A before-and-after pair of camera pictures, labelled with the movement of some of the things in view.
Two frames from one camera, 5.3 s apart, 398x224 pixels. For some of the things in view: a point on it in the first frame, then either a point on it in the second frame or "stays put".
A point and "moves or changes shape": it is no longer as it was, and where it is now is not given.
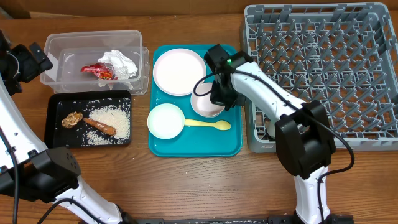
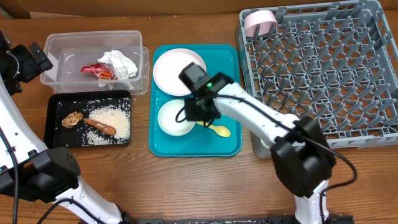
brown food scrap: (71, 119) stays put
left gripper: (32, 68) stays put
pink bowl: (202, 105) moves or changes shape
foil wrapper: (124, 68) stays put
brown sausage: (107, 130) stays put
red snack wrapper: (105, 71) stays put
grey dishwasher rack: (344, 55) stays put
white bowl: (166, 121) moves or changes shape
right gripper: (216, 97) to (194, 116)
